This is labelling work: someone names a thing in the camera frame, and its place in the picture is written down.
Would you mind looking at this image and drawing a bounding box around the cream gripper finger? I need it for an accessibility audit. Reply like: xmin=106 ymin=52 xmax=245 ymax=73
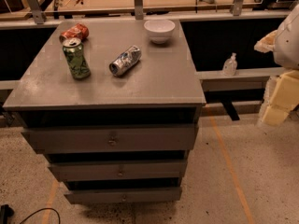
xmin=254 ymin=30 xmax=277 ymax=53
xmin=259 ymin=70 xmax=299 ymax=127

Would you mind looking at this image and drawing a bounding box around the grey drawer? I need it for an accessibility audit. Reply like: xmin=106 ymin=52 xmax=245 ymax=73
xmin=49 ymin=160 xmax=187 ymax=182
xmin=21 ymin=124 xmax=198 ymax=154
xmin=64 ymin=187 xmax=181 ymax=204

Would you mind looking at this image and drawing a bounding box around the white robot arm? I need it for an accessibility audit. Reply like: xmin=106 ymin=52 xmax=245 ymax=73
xmin=254 ymin=5 xmax=299 ymax=127

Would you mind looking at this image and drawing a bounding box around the grey bottom drawer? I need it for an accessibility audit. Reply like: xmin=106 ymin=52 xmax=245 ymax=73
xmin=64 ymin=187 xmax=181 ymax=204

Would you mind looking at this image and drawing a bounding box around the grey drawer cabinet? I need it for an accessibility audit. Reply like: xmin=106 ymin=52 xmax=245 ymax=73
xmin=4 ymin=20 xmax=206 ymax=192

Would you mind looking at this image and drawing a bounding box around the grey top drawer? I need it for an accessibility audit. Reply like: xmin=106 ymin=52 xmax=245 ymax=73
xmin=21 ymin=124 xmax=198 ymax=154

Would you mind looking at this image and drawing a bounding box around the clear sanitizer pump bottle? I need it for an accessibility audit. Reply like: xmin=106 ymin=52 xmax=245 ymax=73
xmin=222 ymin=53 xmax=237 ymax=76

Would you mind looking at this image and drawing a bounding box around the white bowl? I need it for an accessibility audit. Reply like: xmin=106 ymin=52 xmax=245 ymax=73
xmin=144 ymin=20 xmax=176 ymax=44

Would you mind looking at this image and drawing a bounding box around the crushed silver blue can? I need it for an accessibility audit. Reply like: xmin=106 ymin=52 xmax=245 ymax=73
xmin=109 ymin=46 xmax=141 ymax=77

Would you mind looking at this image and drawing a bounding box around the red soda can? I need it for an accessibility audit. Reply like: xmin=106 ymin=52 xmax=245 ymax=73
xmin=59 ymin=23 xmax=89 ymax=43

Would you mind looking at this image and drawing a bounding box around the green soda can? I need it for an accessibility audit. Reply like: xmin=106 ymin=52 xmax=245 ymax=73
xmin=63 ymin=37 xmax=91 ymax=79

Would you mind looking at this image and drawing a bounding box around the black device on floor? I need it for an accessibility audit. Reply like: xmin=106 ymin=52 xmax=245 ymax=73
xmin=0 ymin=204 xmax=14 ymax=224

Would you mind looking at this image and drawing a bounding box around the black cable on floor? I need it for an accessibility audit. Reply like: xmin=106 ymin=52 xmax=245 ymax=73
xmin=19 ymin=207 xmax=62 ymax=224

